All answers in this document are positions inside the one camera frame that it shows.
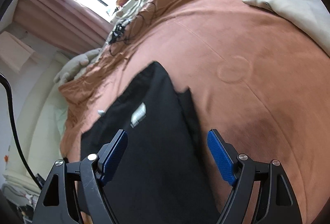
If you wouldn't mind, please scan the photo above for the black button-up jacket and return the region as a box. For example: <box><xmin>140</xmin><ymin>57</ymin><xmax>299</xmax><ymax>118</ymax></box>
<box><xmin>81</xmin><ymin>62</ymin><xmax>219</xmax><ymax>223</ymax></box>

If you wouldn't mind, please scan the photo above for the cream padded headboard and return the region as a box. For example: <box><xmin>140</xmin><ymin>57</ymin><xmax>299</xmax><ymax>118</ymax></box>
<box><xmin>1</xmin><ymin>53</ymin><xmax>68</xmax><ymax>192</ymax></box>

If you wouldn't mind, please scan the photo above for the light green pillow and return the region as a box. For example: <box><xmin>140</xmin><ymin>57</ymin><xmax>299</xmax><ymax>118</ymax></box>
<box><xmin>54</xmin><ymin>104</ymin><xmax>68</xmax><ymax>138</ymax></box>

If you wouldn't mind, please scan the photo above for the orange-brown duvet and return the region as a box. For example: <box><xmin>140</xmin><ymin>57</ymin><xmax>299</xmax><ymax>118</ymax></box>
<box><xmin>59</xmin><ymin>0</ymin><xmax>329</xmax><ymax>223</ymax></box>

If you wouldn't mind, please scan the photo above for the beige plush toy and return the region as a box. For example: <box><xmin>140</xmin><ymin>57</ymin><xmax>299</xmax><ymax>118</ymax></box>
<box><xmin>53</xmin><ymin>48</ymin><xmax>101</xmax><ymax>85</ymax></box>

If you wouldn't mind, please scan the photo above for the cream hanging cloth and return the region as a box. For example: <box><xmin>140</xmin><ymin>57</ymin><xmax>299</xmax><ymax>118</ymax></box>
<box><xmin>0</xmin><ymin>31</ymin><xmax>35</xmax><ymax>73</ymax></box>

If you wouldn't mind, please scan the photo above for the left pink curtain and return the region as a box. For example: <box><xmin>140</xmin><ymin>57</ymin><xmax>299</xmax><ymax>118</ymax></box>
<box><xmin>13</xmin><ymin>0</ymin><xmax>112</xmax><ymax>55</ymax></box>

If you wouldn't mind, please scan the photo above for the cream folded pillowcase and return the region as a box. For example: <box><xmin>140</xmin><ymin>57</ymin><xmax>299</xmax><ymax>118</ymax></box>
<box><xmin>242</xmin><ymin>0</ymin><xmax>330</xmax><ymax>54</ymax></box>

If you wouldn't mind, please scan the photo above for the black thick cable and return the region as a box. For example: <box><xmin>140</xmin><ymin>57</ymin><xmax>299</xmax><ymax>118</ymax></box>
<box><xmin>0</xmin><ymin>73</ymin><xmax>43</xmax><ymax>191</ymax></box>

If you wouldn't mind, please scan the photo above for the black tangled cable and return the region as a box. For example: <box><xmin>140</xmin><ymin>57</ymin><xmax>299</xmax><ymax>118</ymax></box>
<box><xmin>105</xmin><ymin>2</ymin><xmax>158</xmax><ymax>57</ymax></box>

